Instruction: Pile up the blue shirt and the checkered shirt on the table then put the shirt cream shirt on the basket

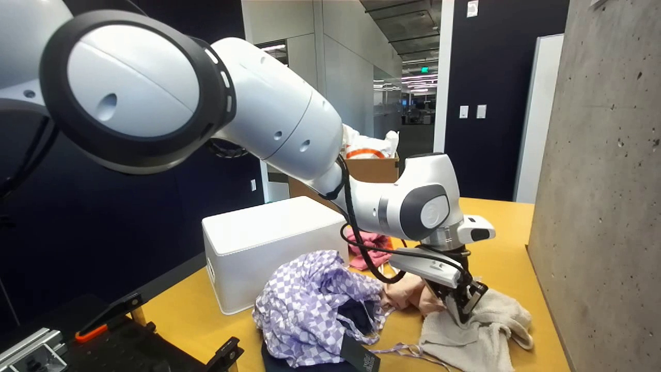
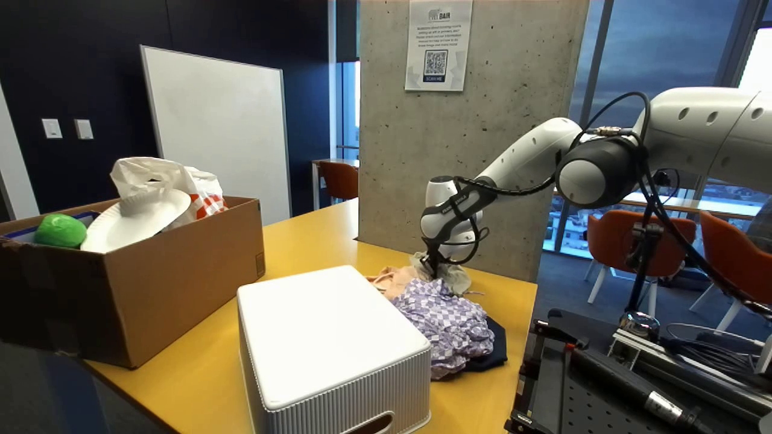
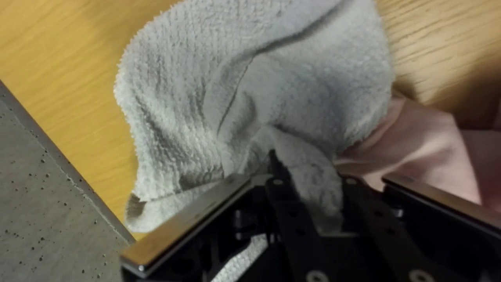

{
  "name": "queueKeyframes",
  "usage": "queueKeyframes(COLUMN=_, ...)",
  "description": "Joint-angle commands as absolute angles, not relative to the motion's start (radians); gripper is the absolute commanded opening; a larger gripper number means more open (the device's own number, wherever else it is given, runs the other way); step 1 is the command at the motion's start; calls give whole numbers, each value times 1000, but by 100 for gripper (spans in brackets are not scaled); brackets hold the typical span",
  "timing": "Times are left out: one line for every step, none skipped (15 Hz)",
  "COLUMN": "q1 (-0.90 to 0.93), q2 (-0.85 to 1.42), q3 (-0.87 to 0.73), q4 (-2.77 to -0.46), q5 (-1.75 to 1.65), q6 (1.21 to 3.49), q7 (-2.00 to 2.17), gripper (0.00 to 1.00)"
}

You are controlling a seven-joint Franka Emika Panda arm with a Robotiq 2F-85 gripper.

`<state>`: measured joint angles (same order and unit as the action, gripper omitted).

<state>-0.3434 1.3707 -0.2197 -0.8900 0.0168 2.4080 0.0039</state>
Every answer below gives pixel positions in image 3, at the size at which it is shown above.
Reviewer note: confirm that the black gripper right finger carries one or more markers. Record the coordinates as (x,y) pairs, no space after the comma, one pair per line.
(396,239)

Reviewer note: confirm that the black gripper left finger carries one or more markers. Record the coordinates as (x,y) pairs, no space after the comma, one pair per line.
(282,229)

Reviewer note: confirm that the pale pink shirt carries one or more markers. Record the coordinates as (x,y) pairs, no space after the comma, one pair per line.
(417,145)

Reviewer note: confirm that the grey white terry cloth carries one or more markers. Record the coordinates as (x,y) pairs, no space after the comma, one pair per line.
(235,94)

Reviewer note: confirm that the grey concrete pillar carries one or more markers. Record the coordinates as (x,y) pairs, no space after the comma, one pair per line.
(47,208)

